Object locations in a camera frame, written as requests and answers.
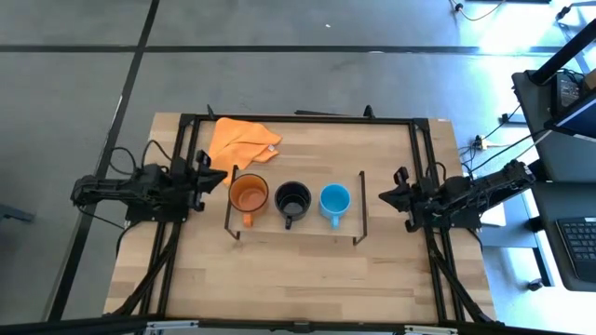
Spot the blue mug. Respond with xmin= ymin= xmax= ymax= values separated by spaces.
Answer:
xmin=318 ymin=183 xmax=352 ymax=230

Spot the black rig crossbar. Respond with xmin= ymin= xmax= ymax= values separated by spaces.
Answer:
xmin=0 ymin=315 xmax=596 ymax=335

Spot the black rig strut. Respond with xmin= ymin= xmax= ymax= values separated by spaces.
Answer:
xmin=530 ymin=18 xmax=596 ymax=86

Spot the black power adaptor box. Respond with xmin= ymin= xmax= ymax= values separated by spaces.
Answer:
xmin=555 ymin=73 xmax=582 ymax=111

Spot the wooden shelf with black frame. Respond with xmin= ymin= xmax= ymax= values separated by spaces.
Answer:
xmin=224 ymin=165 xmax=369 ymax=247

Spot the black floor cable with plug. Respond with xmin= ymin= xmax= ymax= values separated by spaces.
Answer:
xmin=448 ymin=0 xmax=508 ymax=22

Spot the black keyboard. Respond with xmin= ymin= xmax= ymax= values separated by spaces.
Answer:
xmin=555 ymin=216 xmax=596 ymax=283

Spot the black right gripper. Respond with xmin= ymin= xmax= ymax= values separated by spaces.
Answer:
xmin=378 ymin=166 xmax=432 ymax=234

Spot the orange mug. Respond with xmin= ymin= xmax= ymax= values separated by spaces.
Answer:
xmin=228 ymin=173 xmax=270 ymax=229

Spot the black aluminium rig frame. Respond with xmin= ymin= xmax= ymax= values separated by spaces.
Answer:
xmin=104 ymin=104 xmax=505 ymax=327

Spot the orange cloth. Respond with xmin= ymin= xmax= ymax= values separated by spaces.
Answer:
xmin=208 ymin=116 xmax=284 ymax=187

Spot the black mug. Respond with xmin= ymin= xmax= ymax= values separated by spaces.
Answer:
xmin=274 ymin=181 xmax=313 ymax=231

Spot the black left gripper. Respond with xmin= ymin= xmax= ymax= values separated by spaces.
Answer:
xmin=179 ymin=149 xmax=229 ymax=213

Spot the black side desk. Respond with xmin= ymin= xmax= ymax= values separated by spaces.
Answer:
xmin=511 ymin=69 xmax=596 ymax=293

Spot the grey chair base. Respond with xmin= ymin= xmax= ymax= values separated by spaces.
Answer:
xmin=0 ymin=203 xmax=37 ymax=224

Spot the dark laptop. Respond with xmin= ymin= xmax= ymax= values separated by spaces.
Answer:
xmin=543 ymin=90 xmax=596 ymax=143

